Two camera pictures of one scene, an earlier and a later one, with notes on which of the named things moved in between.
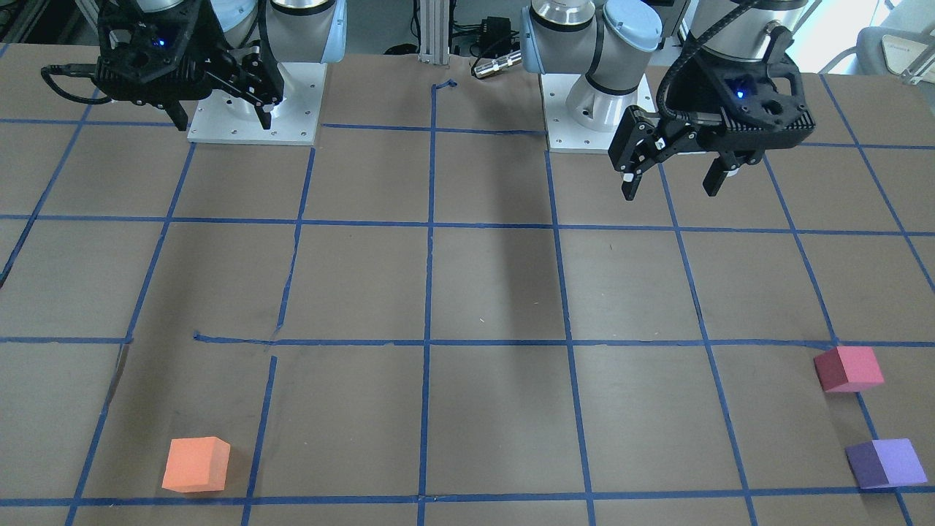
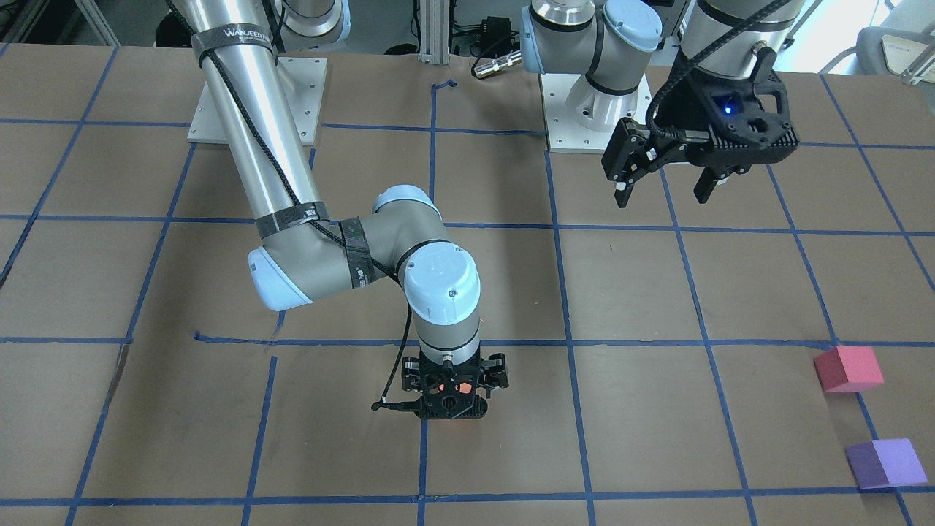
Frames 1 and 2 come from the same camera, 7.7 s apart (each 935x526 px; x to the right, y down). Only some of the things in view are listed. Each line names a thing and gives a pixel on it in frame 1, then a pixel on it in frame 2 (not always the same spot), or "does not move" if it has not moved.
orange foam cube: x=196 y=464 -> x=464 y=388
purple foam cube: x=885 y=463 does not move
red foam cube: x=848 y=369 does not move
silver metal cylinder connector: x=487 y=68 does not move
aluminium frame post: x=434 y=31 does not move
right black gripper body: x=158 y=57 -> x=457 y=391
